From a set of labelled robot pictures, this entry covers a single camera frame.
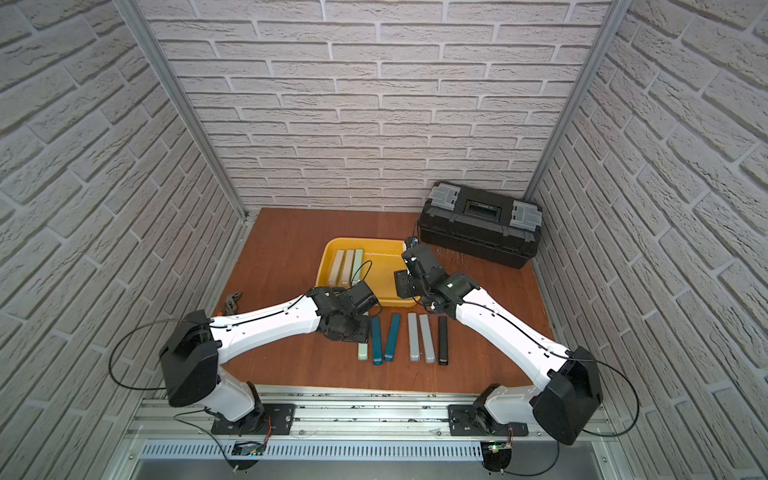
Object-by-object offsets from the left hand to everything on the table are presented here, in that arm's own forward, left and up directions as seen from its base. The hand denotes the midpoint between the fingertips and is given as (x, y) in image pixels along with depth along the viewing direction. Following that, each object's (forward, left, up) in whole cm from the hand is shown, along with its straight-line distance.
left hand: (367, 332), depth 81 cm
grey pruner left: (+1, -13, -5) cm, 14 cm away
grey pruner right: (-1, -18, -5) cm, 18 cm away
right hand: (+11, -12, +12) cm, 20 cm away
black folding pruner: (0, -22, -5) cm, 23 cm away
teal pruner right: (+2, -7, -7) cm, 11 cm away
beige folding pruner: (+25, +12, -5) cm, 28 cm away
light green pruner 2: (-3, +2, -5) cm, 7 cm away
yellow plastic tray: (+31, -4, -7) cm, 32 cm away
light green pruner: (+28, +5, -4) cm, 28 cm away
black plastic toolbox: (+32, -36, +10) cm, 50 cm away
